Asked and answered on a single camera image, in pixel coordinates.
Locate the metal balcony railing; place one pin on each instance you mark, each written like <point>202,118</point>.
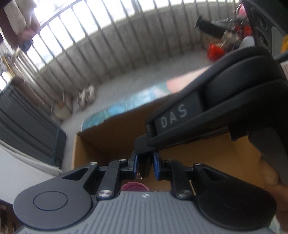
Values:
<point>90,45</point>

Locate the orange red plastic bag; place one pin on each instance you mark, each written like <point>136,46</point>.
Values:
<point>216,50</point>

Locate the person's right hand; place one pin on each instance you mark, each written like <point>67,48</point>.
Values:
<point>267,173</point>

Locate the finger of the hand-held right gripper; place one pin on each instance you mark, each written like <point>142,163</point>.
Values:
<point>141,145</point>

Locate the dark grey ribbed cabinet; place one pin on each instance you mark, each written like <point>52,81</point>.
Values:
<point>27,126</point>

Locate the brown cardboard box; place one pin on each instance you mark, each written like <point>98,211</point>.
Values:
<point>108,139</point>

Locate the blue hanging cloth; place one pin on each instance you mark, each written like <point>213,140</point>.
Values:
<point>25,44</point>

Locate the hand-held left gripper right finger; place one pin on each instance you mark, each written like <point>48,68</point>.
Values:
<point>156,166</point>

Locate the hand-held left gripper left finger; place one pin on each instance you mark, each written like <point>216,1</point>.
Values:
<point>135,164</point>

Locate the wheelchair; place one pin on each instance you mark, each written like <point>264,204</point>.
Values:
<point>211,23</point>

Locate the maroon and white hanging garment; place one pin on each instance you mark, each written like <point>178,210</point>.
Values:
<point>24,24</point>

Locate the pink plastic bowl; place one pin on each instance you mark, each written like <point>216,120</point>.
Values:
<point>132,186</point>

